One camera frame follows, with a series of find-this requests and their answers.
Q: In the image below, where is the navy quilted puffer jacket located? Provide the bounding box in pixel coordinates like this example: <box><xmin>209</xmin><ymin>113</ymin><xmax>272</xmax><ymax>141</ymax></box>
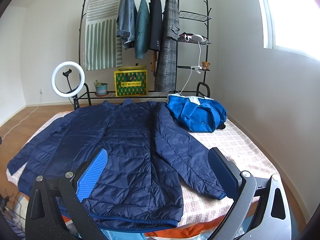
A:
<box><xmin>6</xmin><ymin>98</ymin><xmax>227</xmax><ymax>230</ymax></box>

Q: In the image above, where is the black metal clothes rack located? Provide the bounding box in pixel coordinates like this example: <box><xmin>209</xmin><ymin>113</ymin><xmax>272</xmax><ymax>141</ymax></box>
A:
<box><xmin>72</xmin><ymin>0</ymin><xmax>212</xmax><ymax>109</ymax></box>

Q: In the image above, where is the pink plaid bed cover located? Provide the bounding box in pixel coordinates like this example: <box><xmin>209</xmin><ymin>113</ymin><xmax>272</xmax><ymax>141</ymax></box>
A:
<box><xmin>5</xmin><ymin>112</ymin><xmax>279</xmax><ymax>230</ymax></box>

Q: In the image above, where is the bright blue folded garment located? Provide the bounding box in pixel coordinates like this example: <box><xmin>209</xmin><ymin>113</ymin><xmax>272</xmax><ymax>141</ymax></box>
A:
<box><xmin>167</xmin><ymin>94</ymin><xmax>227</xmax><ymax>133</ymax></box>

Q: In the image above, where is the small potted plant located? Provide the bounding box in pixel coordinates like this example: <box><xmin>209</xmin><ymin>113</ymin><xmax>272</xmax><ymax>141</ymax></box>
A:
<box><xmin>94</xmin><ymin>80</ymin><xmax>108</xmax><ymax>96</ymax></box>

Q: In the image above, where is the yellow green patterned box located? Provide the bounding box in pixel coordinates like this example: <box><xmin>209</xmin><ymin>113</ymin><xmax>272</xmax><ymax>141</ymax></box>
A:
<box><xmin>114</xmin><ymin>65</ymin><xmax>148</xmax><ymax>97</ymax></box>

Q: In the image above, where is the small brown teddy bear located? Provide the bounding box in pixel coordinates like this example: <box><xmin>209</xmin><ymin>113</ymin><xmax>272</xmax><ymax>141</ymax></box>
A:
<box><xmin>202</xmin><ymin>61</ymin><xmax>210</xmax><ymax>70</ymax></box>

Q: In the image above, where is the grey plaid long coat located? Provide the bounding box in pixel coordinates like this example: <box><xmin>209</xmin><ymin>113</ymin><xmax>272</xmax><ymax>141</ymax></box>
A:
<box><xmin>155</xmin><ymin>0</ymin><xmax>180</xmax><ymax>93</ymax></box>

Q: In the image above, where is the green striped hanging cloth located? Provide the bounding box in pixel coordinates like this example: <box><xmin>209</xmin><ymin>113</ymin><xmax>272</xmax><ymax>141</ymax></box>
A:
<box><xmin>85</xmin><ymin>0</ymin><xmax>123</xmax><ymax>71</ymax></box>

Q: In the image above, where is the orange hanging scarf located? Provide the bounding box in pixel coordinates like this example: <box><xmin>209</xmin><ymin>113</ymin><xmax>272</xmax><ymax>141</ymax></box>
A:
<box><xmin>151</xmin><ymin>50</ymin><xmax>157</xmax><ymax>76</ymax></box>

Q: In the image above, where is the teal knit sweater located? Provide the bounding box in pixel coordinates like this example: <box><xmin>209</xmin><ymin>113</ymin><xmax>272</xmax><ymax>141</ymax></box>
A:
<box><xmin>135</xmin><ymin>0</ymin><xmax>150</xmax><ymax>59</ymax></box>

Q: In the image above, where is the window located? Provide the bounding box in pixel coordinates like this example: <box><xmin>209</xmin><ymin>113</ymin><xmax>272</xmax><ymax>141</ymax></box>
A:
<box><xmin>258</xmin><ymin>0</ymin><xmax>319</xmax><ymax>60</ymax></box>

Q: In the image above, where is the blue denim jacket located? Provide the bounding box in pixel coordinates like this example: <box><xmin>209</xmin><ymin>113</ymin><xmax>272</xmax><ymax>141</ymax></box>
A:
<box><xmin>116</xmin><ymin>0</ymin><xmax>137</xmax><ymax>50</ymax></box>

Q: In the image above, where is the black blazer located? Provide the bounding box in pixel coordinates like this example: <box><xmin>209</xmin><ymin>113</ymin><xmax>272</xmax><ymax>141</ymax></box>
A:
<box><xmin>149</xmin><ymin>0</ymin><xmax>163</xmax><ymax>51</ymax></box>

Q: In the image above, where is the white ring light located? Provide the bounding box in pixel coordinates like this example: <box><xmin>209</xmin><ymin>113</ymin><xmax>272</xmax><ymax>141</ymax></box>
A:
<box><xmin>51</xmin><ymin>61</ymin><xmax>85</xmax><ymax>110</ymax></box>

